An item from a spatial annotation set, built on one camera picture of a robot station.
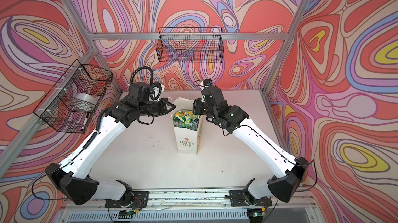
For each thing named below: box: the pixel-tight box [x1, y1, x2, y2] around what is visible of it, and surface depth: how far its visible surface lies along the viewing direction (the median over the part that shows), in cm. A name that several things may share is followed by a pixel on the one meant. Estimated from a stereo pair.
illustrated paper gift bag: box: [170, 96, 204, 156], surface depth 80 cm
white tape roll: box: [72, 92, 98, 113], surface depth 74 cm
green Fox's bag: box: [172, 109, 201, 132], surface depth 80 cm
